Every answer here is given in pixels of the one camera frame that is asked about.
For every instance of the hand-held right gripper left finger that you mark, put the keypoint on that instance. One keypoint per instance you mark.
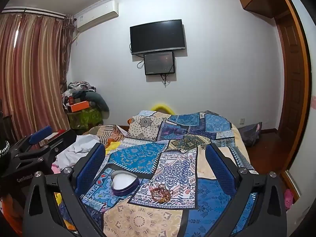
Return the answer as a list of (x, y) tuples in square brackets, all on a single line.
[(90, 170)]

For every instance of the white cloth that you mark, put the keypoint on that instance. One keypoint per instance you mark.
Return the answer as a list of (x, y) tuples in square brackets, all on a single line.
[(76, 148)]

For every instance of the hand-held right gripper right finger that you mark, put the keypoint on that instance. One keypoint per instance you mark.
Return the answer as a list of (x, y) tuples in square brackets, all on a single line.
[(219, 167)]

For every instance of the yellow cloth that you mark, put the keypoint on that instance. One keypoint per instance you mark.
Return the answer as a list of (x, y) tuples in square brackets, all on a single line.
[(112, 147)]

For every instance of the white curtain rail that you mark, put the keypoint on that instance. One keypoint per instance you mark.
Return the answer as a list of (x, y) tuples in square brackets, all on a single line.
[(34, 11)]

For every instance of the yellow plastic rim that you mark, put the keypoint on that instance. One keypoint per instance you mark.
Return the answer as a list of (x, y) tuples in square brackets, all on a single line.
[(161, 108)]

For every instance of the orange box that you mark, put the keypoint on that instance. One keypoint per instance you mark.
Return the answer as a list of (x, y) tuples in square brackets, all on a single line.
[(77, 106)]

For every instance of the pink cloth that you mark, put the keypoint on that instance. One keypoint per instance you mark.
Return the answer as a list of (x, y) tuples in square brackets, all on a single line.
[(56, 169)]

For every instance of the purple heart-shaped tin box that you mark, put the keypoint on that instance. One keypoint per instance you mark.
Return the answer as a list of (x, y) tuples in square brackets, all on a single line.
[(123, 181)]

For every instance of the pile of clothes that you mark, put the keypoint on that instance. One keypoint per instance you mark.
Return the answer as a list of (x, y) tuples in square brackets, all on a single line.
[(81, 91)]

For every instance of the wooden door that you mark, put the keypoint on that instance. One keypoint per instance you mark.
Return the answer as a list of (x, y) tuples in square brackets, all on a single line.
[(292, 84)]

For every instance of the blue patchwork blanket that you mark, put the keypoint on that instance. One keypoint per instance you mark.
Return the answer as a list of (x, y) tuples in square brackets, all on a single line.
[(172, 172)]

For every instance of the red box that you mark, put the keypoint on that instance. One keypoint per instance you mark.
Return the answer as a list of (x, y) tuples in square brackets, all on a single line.
[(59, 132)]

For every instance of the striped brown curtain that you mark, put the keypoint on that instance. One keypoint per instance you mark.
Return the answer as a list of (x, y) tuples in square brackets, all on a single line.
[(32, 74)]

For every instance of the white air conditioner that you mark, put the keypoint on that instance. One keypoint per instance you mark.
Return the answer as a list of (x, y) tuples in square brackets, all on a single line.
[(96, 16)]

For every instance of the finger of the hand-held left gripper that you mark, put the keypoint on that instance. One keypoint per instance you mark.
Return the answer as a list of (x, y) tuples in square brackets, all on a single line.
[(39, 132), (64, 139)]

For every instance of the small black wall monitor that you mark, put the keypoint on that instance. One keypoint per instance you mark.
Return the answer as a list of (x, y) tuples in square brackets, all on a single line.
[(159, 63)]

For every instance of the green patterned cloth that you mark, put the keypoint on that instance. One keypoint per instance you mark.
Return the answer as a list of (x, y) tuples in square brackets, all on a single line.
[(85, 118)]

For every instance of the dark bag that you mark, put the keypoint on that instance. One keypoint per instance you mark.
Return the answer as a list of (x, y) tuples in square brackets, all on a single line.
[(250, 134)]

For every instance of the brown striped cloth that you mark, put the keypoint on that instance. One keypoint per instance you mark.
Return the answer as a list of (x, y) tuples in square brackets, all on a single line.
[(108, 132)]

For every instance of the black wall television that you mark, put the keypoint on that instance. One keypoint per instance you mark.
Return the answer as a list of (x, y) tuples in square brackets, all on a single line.
[(158, 37)]

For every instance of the pink slipper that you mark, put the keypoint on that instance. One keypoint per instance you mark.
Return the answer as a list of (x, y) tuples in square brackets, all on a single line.
[(288, 198)]

